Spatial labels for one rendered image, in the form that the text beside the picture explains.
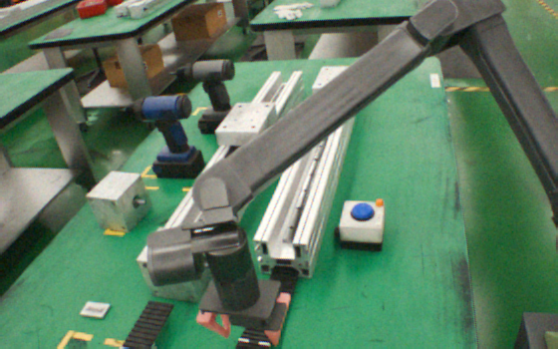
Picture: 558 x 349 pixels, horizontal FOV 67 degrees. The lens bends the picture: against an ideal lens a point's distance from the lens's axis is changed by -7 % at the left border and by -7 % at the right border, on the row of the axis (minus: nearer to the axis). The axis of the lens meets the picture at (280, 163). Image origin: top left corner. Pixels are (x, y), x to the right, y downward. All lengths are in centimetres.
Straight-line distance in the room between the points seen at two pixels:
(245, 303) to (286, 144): 22
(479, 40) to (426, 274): 41
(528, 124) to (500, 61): 9
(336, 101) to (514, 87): 25
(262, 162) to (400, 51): 24
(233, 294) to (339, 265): 31
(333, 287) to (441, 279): 19
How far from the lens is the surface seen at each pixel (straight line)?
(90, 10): 391
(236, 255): 55
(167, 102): 110
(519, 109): 67
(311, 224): 82
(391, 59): 62
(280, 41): 262
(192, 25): 464
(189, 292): 84
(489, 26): 69
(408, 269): 85
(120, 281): 96
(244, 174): 55
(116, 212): 105
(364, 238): 86
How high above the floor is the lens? 139
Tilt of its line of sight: 32 degrees down
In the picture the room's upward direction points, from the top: 9 degrees counter-clockwise
